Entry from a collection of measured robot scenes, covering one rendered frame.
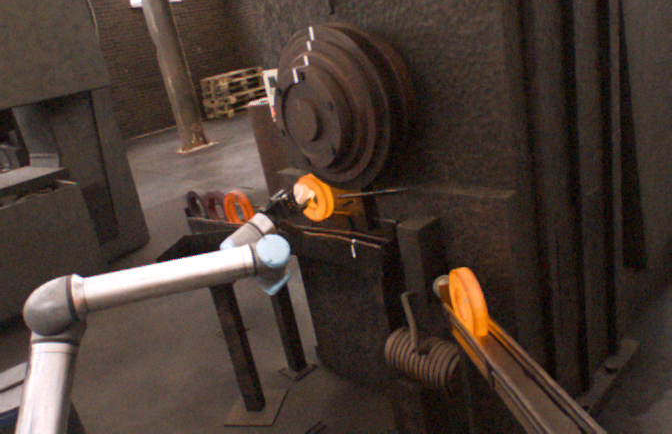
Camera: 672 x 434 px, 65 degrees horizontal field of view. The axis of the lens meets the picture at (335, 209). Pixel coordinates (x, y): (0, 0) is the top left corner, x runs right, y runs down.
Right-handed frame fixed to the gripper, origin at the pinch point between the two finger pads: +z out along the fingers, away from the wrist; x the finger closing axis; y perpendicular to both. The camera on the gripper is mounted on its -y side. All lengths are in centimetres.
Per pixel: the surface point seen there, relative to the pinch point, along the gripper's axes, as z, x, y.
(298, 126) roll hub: -5.2, -17.1, 28.3
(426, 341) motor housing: -22, -54, -26
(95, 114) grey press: 28, 269, 16
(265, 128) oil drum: 127, 232, -54
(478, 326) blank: -24, -76, -8
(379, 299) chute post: -12.6, -27.7, -28.4
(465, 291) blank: -21, -73, -2
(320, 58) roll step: 5, -25, 43
